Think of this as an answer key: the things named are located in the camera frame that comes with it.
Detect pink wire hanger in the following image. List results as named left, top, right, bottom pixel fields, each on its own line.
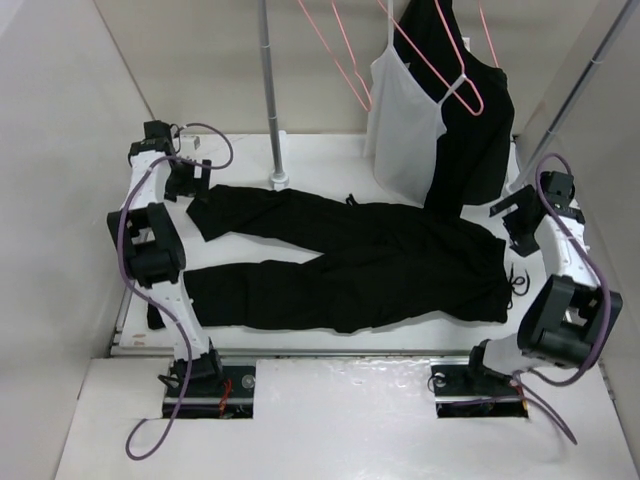
left=296, top=0, right=373, bottom=113

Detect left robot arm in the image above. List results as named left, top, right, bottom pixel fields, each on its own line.
left=107, top=120, right=224, bottom=397

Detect left rack pole with foot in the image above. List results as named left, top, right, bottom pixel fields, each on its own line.
left=257, top=0, right=289, bottom=191

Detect rack pole with foot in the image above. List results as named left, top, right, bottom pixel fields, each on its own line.
left=257, top=0, right=289, bottom=191
left=503, top=1, right=639, bottom=194

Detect pink hanger with camisole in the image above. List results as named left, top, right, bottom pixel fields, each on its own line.
left=374, top=0, right=485, bottom=117

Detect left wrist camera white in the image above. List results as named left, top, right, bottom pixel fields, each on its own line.
left=182, top=135, right=202, bottom=151

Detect black trousers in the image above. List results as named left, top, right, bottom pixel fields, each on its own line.
left=145, top=184, right=529, bottom=335

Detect right rack pole with foot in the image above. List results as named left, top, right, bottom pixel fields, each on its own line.
left=503, top=1, right=639, bottom=194

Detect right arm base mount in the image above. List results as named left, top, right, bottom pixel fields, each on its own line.
left=427, top=341, right=529, bottom=419

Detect pink hanger under black garment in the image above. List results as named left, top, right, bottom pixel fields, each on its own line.
left=477, top=0, right=501, bottom=69

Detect aluminium rail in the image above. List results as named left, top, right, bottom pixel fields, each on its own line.
left=109, top=345, right=469, bottom=358

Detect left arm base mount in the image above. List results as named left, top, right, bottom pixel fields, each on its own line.
left=158, top=347, right=256, bottom=419

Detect white camisole top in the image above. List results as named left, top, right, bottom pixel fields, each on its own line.
left=364, top=1, right=467, bottom=204

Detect black hanging garment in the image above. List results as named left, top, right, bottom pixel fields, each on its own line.
left=394, top=1, right=515, bottom=216

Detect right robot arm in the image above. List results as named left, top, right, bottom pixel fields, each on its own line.
left=462, top=171, right=623, bottom=394

